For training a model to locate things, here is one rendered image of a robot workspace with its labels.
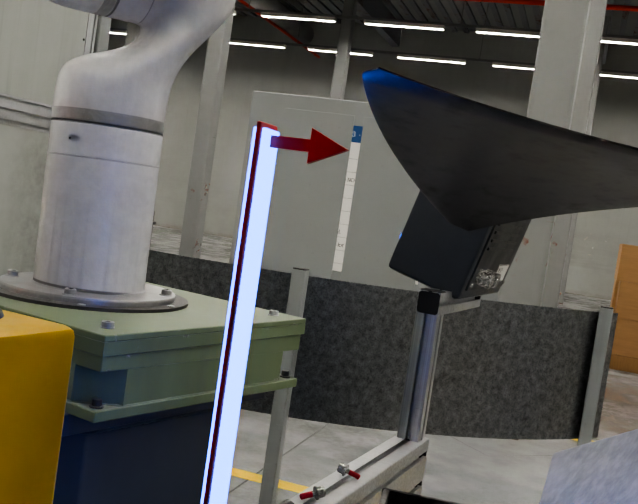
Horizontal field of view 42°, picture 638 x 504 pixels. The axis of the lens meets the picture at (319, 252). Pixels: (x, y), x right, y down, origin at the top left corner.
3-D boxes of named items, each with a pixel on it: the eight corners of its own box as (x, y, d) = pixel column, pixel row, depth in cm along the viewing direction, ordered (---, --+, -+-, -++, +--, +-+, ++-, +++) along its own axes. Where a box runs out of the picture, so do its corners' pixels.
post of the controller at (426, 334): (418, 443, 106) (441, 292, 105) (396, 437, 107) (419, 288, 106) (424, 438, 109) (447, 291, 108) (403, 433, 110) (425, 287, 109)
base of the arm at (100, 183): (-34, 278, 91) (-16, 111, 90) (113, 281, 105) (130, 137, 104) (55, 311, 78) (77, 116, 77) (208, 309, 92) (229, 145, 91)
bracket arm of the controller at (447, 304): (437, 316, 105) (441, 293, 105) (415, 312, 106) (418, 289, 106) (479, 307, 127) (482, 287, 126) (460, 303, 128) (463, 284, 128)
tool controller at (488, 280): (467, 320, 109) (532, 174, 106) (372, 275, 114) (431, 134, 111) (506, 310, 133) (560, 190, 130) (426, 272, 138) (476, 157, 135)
